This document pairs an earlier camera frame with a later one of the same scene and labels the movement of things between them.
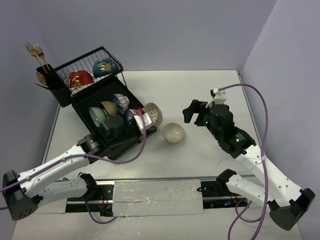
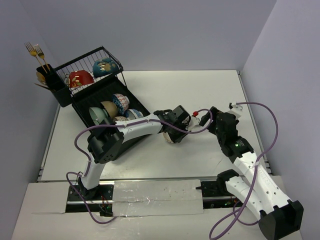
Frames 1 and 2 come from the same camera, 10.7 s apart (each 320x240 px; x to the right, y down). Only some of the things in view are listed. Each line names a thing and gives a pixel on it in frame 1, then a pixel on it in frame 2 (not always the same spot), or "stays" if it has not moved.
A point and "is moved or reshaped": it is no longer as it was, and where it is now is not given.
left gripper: [136, 126] → [176, 135]
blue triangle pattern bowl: [122, 101] stays
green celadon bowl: [98, 115] stays
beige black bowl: [111, 107] stays
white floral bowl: [78, 78] stays
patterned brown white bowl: [154, 113] is moved or reshaped
